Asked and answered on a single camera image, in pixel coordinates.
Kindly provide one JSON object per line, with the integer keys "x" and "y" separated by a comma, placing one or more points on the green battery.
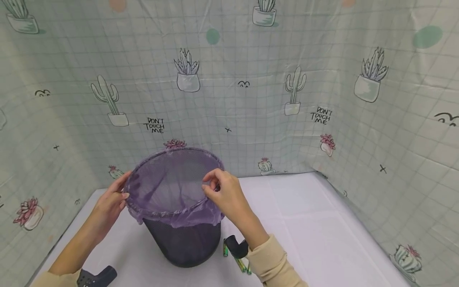
{"x": 226, "y": 249}
{"x": 240, "y": 265}
{"x": 248, "y": 269}

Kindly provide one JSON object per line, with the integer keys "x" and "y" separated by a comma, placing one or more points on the person's right thumb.
{"x": 208, "y": 190}

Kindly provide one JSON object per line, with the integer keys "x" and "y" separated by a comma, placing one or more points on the person's right forearm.
{"x": 267, "y": 259}

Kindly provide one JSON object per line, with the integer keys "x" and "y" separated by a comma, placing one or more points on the purple plastic bin liner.
{"x": 168, "y": 183}

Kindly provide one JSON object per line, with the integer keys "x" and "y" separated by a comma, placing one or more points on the person's left hand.
{"x": 109, "y": 205}

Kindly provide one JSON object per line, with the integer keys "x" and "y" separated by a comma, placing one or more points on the person's right index finger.
{"x": 214, "y": 173}

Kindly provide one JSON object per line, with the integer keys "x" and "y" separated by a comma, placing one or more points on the black mesh trash can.
{"x": 186, "y": 243}

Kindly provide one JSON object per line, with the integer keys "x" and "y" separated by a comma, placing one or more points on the person's right hand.
{"x": 229, "y": 197}

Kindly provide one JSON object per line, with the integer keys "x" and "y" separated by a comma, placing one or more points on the person's left forearm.
{"x": 77, "y": 251}

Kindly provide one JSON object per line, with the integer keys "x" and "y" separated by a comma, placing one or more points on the person's left fingers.
{"x": 122, "y": 180}

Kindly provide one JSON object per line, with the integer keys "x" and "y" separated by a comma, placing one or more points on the person's left thumb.
{"x": 125, "y": 200}

